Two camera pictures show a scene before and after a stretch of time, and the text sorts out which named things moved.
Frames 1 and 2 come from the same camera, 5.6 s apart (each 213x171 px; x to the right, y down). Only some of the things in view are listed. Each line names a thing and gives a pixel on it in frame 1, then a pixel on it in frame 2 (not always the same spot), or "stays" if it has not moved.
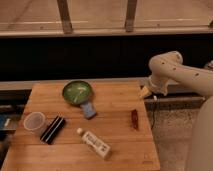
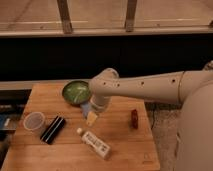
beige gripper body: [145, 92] to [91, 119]
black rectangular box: [53, 130] stays
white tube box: [96, 145] stays
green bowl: [77, 92] stays
